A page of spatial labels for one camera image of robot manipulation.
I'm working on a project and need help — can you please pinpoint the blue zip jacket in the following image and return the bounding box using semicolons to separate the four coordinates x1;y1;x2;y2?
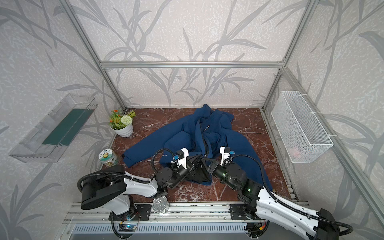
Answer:
123;105;273;190

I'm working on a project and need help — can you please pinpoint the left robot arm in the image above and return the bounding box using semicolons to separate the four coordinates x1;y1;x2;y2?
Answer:
78;159;197;216

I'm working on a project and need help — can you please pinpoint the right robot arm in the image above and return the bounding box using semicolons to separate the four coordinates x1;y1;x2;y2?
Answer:
204;158;354;240

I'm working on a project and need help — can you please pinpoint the clear glass jar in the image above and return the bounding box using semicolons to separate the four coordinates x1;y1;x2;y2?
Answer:
152;196;170;215

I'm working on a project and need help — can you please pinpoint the pink object in basket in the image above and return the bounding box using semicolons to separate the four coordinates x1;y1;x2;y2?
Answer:
289;147;305;161

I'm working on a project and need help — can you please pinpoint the green label round tin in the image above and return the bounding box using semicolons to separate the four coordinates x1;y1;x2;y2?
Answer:
98;149;119;167

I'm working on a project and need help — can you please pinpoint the potted flower plant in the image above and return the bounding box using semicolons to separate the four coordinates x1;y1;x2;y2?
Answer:
109;110;136;138

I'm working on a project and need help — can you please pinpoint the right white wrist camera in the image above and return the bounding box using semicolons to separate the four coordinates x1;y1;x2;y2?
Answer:
220;147;234;166

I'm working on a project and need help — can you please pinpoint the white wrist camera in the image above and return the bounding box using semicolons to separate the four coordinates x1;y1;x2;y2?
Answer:
172;148;189;170
220;147;234;166

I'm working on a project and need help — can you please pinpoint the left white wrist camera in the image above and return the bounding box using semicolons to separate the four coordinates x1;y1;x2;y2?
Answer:
172;148;189;170

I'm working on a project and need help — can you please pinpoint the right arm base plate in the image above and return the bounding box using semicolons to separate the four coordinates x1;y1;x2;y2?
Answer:
229;204;260;220

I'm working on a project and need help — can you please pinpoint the white wire mesh basket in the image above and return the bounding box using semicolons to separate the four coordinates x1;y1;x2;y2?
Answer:
272;91;334;164

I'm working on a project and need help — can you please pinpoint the clear plastic wall shelf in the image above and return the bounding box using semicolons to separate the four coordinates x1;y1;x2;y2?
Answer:
9;94;98;163

